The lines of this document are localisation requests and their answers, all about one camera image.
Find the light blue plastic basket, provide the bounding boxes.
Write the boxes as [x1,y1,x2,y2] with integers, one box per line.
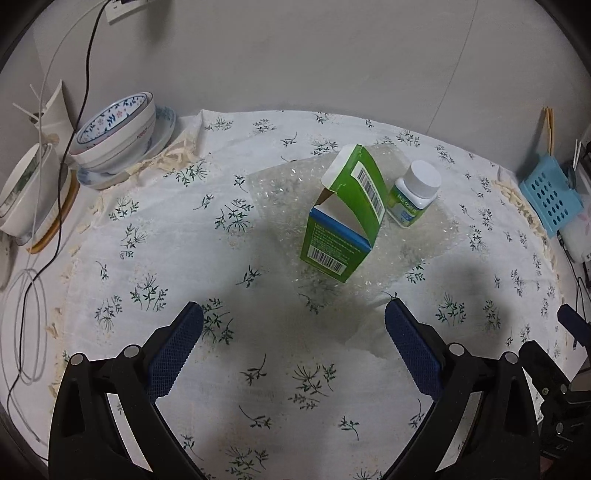
[518,154,587,239]

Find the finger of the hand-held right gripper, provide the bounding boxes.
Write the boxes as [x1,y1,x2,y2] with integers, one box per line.
[557,304,591,352]
[518,340,573,398]

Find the white wall socket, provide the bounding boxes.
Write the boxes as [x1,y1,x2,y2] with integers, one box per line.
[105,0,156,25]

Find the white pot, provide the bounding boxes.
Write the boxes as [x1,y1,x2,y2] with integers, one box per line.
[0,142,71,237]

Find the clear bubble wrap sheet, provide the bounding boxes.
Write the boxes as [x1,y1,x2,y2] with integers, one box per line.
[246,145,463,361]

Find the white rounded container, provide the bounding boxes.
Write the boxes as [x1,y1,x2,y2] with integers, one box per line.
[558,191,591,264]

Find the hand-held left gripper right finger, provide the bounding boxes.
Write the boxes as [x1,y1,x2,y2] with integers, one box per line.
[384,298,544,480]

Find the green medicine box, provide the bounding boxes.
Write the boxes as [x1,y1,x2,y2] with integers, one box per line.
[300,143,387,284]

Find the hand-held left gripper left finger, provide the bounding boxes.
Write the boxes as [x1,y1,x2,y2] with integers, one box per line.
[48,301,206,480]

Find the black cable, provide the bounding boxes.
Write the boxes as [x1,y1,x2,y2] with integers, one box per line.
[6,0,117,408]

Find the round wooden board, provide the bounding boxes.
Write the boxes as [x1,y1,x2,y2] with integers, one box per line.
[27,164,82,254]

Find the stacked floral bowls on plate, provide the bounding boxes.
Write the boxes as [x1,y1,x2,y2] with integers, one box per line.
[76,106,179,190]

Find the white ceramic bowl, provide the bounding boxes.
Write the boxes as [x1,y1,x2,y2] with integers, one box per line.
[69,117,156,175]

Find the wooden chopsticks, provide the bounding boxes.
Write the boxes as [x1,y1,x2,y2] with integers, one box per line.
[542,106,556,156]

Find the white floral tablecloth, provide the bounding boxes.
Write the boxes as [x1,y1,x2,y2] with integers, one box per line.
[45,109,574,480]

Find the white pill bottle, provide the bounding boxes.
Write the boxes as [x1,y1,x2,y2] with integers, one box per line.
[387,160,441,228]

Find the blue floral ceramic bowl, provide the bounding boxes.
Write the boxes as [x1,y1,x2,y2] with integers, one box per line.
[74,91,157,160]

